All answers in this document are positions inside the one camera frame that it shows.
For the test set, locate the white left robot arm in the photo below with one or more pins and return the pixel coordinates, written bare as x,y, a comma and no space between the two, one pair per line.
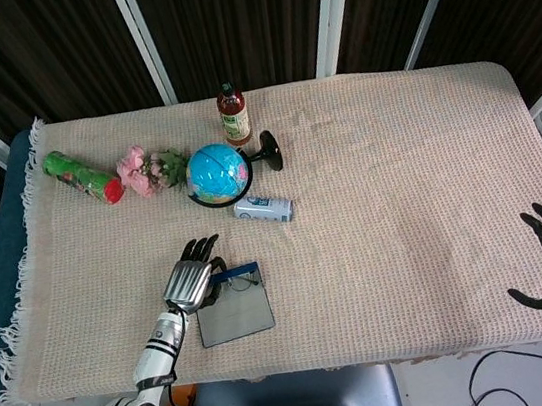
155,350

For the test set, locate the orange object under table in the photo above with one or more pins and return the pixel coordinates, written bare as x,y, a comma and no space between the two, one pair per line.
186,392

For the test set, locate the brown bottle with green label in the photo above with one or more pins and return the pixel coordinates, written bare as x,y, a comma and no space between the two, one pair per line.
234,117

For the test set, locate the wire-frame eyeglasses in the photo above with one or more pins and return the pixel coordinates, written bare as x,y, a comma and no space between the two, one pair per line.
231,283

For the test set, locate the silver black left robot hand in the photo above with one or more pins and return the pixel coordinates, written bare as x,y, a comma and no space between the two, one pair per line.
189,285

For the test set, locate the pink artificial flower bouquet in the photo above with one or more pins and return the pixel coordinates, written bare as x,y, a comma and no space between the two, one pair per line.
138,173

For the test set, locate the beige waffle tablecloth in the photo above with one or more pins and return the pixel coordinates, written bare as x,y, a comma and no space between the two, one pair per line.
351,202

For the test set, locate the blue globe on black stand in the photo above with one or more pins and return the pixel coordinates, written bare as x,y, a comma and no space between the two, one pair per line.
214,173

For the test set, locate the white and blue can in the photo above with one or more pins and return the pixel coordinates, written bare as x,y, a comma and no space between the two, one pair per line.
262,209

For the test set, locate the gray zippered pouch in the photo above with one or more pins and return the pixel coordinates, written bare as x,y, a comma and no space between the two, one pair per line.
237,319

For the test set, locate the green tube with red cap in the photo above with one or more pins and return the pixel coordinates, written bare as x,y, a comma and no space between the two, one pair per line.
78,177

